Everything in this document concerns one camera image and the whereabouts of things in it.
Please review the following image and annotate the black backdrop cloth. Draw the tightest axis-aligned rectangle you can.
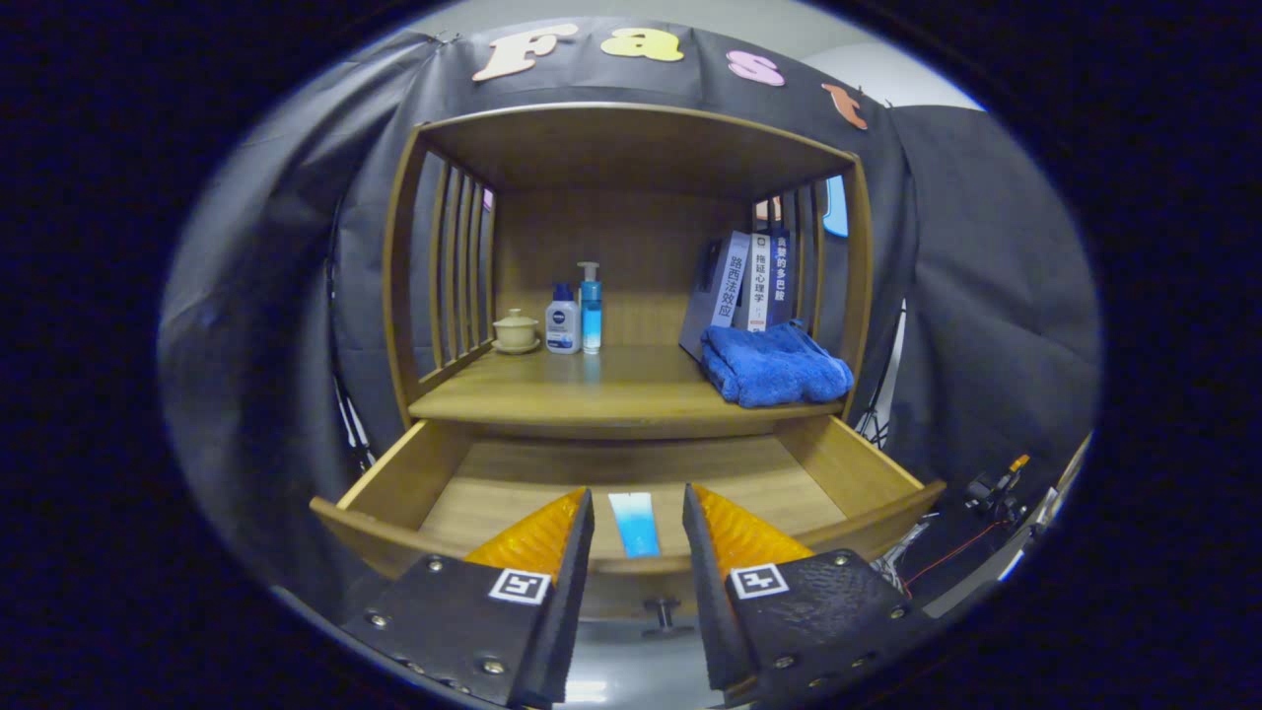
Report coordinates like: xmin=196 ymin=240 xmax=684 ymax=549
xmin=158 ymin=18 xmax=1103 ymax=603

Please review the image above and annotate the blue cosmetic tube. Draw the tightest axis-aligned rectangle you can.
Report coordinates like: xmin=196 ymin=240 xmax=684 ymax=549
xmin=607 ymin=491 xmax=662 ymax=559

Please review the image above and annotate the blue pump bottle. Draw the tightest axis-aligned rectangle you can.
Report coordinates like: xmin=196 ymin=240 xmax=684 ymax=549
xmin=578 ymin=261 xmax=603 ymax=355

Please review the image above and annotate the wooden drawer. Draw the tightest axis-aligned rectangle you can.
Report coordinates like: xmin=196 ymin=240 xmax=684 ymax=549
xmin=310 ymin=414 xmax=947 ymax=637

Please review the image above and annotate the tangle of floor cables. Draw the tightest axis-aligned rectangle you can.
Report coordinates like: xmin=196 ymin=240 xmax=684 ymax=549
xmin=873 ymin=518 xmax=947 ymax=598

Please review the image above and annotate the white book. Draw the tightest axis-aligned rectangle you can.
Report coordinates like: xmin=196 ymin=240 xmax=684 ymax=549
xmin=735 ymin=233 xmax=772 ymax=332

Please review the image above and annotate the red cable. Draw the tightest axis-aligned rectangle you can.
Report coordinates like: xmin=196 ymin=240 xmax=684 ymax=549
xmin=903 ymin=520 xmax=1012 ymax=593

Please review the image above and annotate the white blue lotion bottle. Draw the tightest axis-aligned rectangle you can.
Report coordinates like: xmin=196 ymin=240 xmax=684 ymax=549
xmin=545 ymin=283 xmax=583 ymax=355

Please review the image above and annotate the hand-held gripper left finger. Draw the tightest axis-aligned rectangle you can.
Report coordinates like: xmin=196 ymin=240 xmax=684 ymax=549
xmin=340 ymin=487 xmax=596 ymax=709

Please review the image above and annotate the wooden countertop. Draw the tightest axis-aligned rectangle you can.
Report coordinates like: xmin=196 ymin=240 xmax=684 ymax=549
xmin=409 ymin=340 xmax=849 ymax=430

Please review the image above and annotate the beige lidded teacup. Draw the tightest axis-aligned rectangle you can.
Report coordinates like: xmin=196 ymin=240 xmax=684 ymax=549
xmin=492 ymin=308 xmax=542 ymax=355

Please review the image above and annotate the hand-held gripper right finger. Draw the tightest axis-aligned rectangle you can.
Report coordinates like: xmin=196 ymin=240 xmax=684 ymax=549
xmin=682 ymin=482 xmax=938 ymax=706

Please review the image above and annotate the orange black tool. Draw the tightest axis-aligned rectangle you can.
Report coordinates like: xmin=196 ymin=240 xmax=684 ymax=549
xmin=964 ymin=454 xmax=1031 ymax=514

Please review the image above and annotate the dark blue book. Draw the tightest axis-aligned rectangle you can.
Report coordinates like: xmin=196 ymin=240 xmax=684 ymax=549
xmin=764 ymin=229 xmax=793 ymax=328

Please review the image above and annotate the blue folded towel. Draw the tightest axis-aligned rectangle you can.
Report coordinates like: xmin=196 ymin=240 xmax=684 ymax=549
xmin=700 ymin=320 xmax=855 ymax=409

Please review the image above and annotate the grey book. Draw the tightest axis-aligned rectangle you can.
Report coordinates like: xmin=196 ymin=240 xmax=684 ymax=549
xmin=678 ymin=231 xmax=752 ymax=361

